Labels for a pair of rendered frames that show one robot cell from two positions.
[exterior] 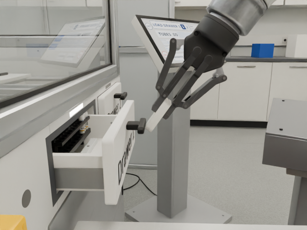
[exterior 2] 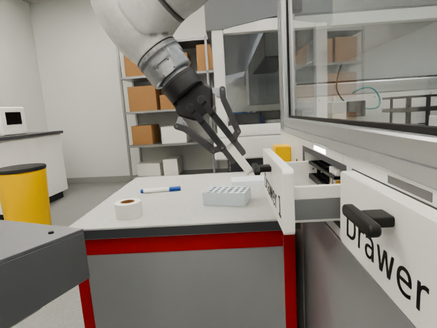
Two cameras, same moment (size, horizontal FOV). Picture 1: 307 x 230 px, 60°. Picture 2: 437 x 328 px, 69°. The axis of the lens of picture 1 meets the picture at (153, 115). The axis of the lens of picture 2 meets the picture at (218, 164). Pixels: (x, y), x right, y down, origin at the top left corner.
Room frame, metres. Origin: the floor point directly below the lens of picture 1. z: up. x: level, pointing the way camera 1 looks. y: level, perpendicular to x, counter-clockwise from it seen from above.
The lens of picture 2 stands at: (1.14, -0.05, 1.03)
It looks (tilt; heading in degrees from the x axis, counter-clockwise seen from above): 9 degrees down; 180
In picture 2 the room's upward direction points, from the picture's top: 4 degrees counter-clockwise
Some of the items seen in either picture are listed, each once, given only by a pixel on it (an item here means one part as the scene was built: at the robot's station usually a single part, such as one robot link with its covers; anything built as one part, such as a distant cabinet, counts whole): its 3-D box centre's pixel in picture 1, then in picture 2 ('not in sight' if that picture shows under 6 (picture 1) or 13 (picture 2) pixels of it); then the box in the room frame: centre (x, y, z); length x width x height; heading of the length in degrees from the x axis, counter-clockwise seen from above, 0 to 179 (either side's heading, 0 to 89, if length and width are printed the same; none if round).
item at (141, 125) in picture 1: (135, 125); (261, 168); (0.50, 0.03, 0.91); 0.07 x 0.04 x 0.01; 178
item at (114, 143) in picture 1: (123, 140); (275, 183); (0.50, 0.06, 0.87); 0.29 x 0.02 x 0.11; 178
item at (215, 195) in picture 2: not in sight; (227, 195); (0.23, -0.03, 0.78); 0.12 x 0.08 x 0.04; 73
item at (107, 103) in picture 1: (112, 105); (397, 246); (0.82, 0.13, 0.87); 0.29 x 0.02 x 0.11; 178
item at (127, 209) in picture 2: not in sight; (128, 208); (0.31, -0.30, 0.78); 0.07 x 0.07 x 0.04
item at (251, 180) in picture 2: not in sight; (248, 180); (0.00, 0.05, 0.77); 0.13 x 0.09 x 0.02; 89
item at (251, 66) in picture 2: not in sight; (298, 90); (-1.19, 0.54, 1.13); 1.78 x 1.14 x 0.45; 178
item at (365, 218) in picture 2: (119, 96); (371, 218); (0.82, 0.10, 0.91); 0.07 x 0.04 x 0.01; 178
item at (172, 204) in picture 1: (179, 142); not in sight; (1.46, -0.15, 0.51); 0.50 x 0.45 x 1.02; 45
